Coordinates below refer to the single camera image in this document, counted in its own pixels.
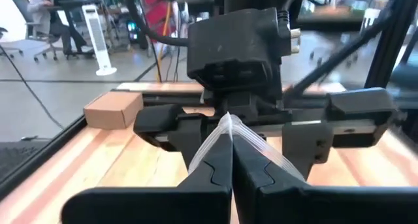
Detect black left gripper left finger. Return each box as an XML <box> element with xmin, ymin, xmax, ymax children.
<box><xmin>61</xmin><ymin>135</ymin><xmax>233</xmax><ymax>224</ymax></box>

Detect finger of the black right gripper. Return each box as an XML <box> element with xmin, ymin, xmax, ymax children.
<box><xmin>282</xmin><ymin>88</ymin><xmax>398</xmax><ymax>181</ymax></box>
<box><xmin>133</xmin><ymin>103</ymin><xmax>210</xmax><ymax>168</ymax></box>

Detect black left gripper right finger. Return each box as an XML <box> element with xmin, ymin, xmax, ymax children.
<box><xmin>231</xmin><ymin>135</ymin><xmax>418</xmax><ymax>224</ymax></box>

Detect clear plastic zip bag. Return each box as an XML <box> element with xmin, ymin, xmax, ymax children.
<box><xmin>187</xmin><ymin>112</ymin><xmax>307</xmax><ymax>183</ymax></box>

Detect small cardboard box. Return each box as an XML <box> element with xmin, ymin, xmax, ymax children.
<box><xmin>83</xmin><ymin>91</ymin><xmax>144</xmax><ymax>131</ymax></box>

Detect white tower fan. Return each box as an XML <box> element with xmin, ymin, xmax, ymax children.
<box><xmin>81</xmin><ymin>4</ymin><xmax>118</xmax><ymax>76</ymax></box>

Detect distant red bin rack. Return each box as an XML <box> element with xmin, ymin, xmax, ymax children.
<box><xmin>140</xmin><ymin>0</ymin><xmax>179</xmax><ymax>39</ymax></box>

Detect black desk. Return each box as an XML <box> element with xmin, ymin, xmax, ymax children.
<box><xmin>45</xmin><ymin>0</ymin><xmax>103</xmax><ymax>59</ymax></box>

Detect person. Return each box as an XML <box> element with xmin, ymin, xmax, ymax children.
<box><xmin>27</xmin><ymin>0</ymin><xmax>88</xmax><ymax>59</ymax></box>

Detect grey office chair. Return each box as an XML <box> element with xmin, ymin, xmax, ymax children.
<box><xmin>0</xmin><ymin>26</ymin><xmax>24</xmax><ymax>59</ymax></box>
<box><xmin>11</xmin><ymin>0</ymin><xmax>65</xmax><ymax>63</ymax></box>

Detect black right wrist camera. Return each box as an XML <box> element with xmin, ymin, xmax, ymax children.
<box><xmin>186</xmin><ymin>7</ymin><xmax>293</xmax><ymax>91</ymax></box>

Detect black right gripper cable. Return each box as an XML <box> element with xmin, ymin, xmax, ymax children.
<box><xmin>123</xmin><ymin>0</ymin><xmax>190</xmax><ymax>48</ymax></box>

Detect black aluminium table frame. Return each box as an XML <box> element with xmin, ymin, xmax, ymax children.
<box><xmin>0</xmin><ymin>0</ymin><xmax>418</xmax><ymax>200</ymax></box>

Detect thin black hanging cable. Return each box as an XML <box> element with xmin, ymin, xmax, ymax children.
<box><xmin>0</xmin><ymin>44</ymin><xmax>65</xmax><ymax>130</ymax></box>

